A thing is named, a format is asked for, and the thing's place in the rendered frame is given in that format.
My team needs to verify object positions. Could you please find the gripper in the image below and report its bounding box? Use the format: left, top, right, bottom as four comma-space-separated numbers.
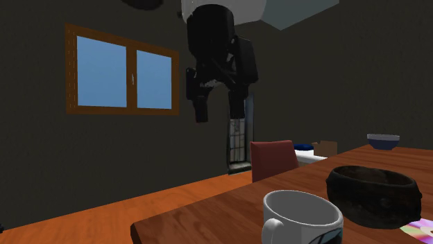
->
185, 3, 260, 123

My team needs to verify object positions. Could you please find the dark glazed door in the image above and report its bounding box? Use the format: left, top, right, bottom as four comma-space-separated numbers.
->
226, 94, 255, 175

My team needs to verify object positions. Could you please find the red chair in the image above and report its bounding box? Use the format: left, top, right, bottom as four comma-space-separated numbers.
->
250, 139, 300, 184

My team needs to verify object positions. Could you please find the white side table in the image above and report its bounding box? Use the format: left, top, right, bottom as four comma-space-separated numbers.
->
294, 148, 328, 166

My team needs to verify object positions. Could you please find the wooden framed window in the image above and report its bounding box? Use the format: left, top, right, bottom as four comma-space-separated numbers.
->
65, 22, 180, 116

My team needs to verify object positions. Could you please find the brown cardboard box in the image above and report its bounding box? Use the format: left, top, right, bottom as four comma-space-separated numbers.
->
311, 140, 339, 158

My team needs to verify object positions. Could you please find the wooden table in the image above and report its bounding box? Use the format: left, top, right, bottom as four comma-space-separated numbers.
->
130, 143, 433, 244

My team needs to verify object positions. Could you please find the white mug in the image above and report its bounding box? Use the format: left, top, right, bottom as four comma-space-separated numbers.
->
261, 189, 344, 244

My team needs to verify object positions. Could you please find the blue and white bowl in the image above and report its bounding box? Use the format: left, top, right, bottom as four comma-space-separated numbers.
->
366, 133, 400, 152

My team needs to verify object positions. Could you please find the black bowl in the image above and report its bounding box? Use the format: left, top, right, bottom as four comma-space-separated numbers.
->
325, 165, 423, 230

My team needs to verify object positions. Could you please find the colourful disc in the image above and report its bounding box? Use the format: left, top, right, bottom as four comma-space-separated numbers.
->
399, 218, 433, 244

